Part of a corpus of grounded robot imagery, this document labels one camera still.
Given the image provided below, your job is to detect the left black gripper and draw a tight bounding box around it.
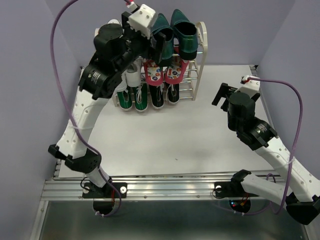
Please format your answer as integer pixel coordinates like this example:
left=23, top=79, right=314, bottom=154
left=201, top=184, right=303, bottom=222
left=115, top=11, right=168, bottom=73

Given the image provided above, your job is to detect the green leather loafer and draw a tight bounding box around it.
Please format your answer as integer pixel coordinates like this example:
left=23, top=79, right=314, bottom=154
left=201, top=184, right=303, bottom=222
left=151, top=13, right=174, bottom=67
left=170, top=9, right=198, bottom=61

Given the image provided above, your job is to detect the pink patterned flip-flop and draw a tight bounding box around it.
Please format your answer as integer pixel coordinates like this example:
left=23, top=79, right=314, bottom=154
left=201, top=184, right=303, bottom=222
left=143, top=60, right=164, bottom=87
left=164, top=56, right=189, bottom=85

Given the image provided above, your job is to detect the black canvas sneaker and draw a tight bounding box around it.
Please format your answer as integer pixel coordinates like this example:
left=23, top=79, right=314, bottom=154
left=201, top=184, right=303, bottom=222
left=149, top=83, right=164, bottom=110
left=166, top=83, right=180, bottom=105

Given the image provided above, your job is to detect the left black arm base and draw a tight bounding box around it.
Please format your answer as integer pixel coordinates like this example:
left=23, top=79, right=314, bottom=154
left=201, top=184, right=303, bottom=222
left=80, top=177, right=128, bottom=218

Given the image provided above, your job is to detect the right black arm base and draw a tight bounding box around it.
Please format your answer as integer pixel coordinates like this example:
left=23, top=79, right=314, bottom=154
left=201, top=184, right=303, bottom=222
left=212, top=181, right=252, bottom=214

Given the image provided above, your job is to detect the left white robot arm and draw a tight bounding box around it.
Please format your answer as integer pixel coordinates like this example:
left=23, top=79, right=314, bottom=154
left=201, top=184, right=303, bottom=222
left=48, top=5, right=165, bottom=197

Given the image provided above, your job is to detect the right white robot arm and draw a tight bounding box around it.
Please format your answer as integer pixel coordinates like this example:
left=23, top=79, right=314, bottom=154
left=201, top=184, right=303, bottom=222
left=212, top=81, right=320, bottom=225

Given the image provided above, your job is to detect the cream metal shoe rack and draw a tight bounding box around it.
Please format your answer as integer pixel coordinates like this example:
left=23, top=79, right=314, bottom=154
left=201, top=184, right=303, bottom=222
left=94, top=21, right=209, bottom=109

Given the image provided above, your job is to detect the right white sneaker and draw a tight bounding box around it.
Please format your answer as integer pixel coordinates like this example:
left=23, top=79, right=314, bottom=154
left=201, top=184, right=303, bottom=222
left=125, top=59, right=142, bottom=88

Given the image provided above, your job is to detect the white sneaker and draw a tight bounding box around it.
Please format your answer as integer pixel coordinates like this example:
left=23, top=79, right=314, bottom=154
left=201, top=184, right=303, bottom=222
left=115, top=73, right=128, bottom=92
left=125, top=59, right=142, bottom=88

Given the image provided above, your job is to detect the left red canvas sneaker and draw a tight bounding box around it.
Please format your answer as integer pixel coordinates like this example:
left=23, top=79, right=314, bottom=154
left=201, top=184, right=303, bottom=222
left=107, top=19, right=122, bottom=27

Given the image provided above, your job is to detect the right green canvas sneaker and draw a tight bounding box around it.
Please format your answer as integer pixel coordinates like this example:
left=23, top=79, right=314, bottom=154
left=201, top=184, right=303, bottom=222
left=133, top=83, right=148, bottom=113

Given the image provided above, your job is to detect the green canvas sneaker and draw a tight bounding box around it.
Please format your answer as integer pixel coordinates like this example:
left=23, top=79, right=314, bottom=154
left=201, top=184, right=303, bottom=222
left=133, top=83, right=148, bottom=113
left=117, top=90, right=133, bottom=112

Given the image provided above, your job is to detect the left white sneaker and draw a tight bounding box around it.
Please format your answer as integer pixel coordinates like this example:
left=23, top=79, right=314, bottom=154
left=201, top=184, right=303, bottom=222
left=115, top=73, right=128, bottom=92

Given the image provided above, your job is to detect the left green canvas sneaker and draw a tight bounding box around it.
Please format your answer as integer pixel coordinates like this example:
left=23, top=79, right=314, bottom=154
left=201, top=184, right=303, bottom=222
left=117, top=90, right=133, bottom=112

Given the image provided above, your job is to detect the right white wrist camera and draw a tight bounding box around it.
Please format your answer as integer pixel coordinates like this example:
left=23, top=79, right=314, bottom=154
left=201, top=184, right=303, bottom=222
left=236, top=75, right=260, bottom=98

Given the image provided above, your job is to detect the aluminium mounting rail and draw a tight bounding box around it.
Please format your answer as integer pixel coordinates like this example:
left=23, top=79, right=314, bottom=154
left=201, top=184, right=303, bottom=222
left=40, top=172, right=234, bottom=202

